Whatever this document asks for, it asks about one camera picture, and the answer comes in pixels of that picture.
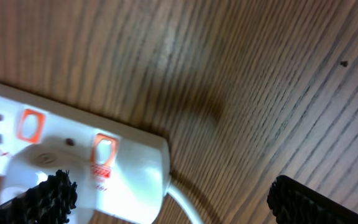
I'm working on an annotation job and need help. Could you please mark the white power strip cord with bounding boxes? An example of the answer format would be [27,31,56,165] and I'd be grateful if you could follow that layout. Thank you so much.
[165,179,205,224]

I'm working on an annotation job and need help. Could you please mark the white power strip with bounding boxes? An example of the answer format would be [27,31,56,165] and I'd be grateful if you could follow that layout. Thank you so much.
[0,84,170,223]

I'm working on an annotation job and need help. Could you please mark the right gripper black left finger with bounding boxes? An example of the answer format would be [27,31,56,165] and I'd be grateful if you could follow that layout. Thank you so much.
[0,170,78,224]

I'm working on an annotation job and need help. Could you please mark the white charger adapter plug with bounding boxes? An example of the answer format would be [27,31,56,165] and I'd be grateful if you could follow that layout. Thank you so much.
[0,137,97,223]

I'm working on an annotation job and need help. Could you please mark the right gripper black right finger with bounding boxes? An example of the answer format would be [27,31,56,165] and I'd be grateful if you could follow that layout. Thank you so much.
[267,175,358,224]

